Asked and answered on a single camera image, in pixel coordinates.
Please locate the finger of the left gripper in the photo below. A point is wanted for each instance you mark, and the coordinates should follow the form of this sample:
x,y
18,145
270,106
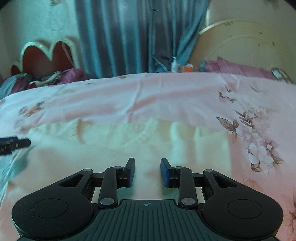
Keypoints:
x,y
9,139
8,147

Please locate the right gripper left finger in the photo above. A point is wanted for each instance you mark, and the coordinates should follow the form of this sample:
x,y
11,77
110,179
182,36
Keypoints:
x,y
113,179

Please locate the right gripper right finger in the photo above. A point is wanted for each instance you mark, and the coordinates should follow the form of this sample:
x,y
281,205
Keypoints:
x,y
181,178

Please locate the cream white knit sweater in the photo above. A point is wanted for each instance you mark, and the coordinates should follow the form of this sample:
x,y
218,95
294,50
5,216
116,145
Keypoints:
x,y
61,149

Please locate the pile of clothes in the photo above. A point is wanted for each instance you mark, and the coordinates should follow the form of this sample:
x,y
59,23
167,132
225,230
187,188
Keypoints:
x,y
25,81

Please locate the red heart-shaped headboard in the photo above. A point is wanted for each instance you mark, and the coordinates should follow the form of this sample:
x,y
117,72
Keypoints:
x,y
40,60

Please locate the pink floral bed sheet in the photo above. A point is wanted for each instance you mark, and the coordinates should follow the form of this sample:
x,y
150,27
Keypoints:
x,y
257,115

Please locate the orange box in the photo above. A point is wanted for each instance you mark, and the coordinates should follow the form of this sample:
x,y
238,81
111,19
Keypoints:
x,y
187,68

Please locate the white lotion bottle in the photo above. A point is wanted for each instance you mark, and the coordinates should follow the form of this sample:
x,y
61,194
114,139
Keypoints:
x,y
174,65

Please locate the blue curtain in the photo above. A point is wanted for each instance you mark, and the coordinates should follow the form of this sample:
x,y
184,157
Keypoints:
x,y
128,37

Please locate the patterned small pillow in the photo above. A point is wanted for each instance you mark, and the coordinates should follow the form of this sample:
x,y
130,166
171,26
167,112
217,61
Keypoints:
x,y
281,75

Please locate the cream round headboard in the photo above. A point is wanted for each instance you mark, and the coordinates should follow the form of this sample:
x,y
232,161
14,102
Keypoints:
x,y
242,42

